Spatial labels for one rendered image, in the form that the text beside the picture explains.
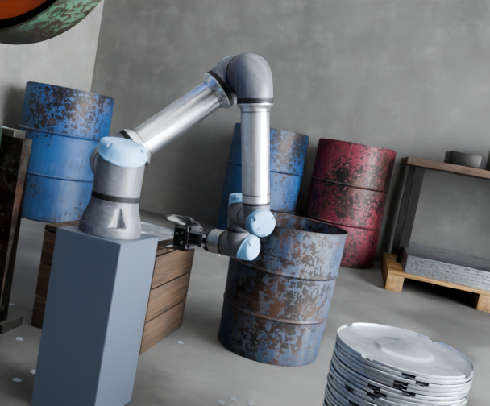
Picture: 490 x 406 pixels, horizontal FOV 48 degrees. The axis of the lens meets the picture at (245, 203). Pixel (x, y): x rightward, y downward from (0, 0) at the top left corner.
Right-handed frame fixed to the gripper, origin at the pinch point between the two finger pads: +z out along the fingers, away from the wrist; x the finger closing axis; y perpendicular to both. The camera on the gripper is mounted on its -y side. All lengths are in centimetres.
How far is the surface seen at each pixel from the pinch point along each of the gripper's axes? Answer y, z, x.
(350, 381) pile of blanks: 33, -80, 18
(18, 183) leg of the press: 33.3, 33.1, -10.3
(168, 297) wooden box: -7.7, 2.7, 24.1
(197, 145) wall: -240, 177, -42
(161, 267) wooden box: 2.4, -1.4, 12.0
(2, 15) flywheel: 32, 53, -63
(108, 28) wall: -203, 262, -135
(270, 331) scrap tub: -24.7, -29.4, 30.8
